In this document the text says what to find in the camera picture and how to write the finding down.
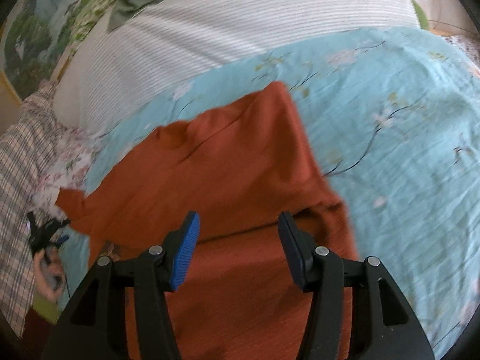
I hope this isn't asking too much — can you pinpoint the rust orange knit sweater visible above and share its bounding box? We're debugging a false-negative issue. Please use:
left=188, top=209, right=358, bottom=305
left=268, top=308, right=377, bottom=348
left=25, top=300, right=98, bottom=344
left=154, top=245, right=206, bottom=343
left=56, top=82, right=356, bottom=359

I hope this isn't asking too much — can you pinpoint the person left hand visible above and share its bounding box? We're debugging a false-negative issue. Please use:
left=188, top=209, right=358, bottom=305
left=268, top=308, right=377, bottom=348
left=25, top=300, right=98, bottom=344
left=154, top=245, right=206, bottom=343
left=33, top=246, right=66, bottom=304

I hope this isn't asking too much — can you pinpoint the pink floral pillowcase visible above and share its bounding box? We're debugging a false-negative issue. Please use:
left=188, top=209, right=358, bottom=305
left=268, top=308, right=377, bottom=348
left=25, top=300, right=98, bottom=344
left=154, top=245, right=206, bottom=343
left=28, top=128, right=103, bottom=220

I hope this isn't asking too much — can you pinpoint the plaid checked blanket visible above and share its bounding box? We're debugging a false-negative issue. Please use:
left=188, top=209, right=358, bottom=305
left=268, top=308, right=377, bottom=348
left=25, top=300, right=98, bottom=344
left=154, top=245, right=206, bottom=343
left=1, top=82, right=64, bottom=336

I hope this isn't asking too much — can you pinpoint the light blue floral bedsheet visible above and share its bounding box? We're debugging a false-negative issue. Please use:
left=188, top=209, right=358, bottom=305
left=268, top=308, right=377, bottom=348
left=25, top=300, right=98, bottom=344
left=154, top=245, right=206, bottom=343
left=82, top=28, right=479, bottom=358

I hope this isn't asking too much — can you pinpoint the white striped duvet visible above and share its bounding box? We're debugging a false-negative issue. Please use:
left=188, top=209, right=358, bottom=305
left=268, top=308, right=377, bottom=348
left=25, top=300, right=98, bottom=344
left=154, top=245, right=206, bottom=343
left=53, top=0, right=418, bottom=133

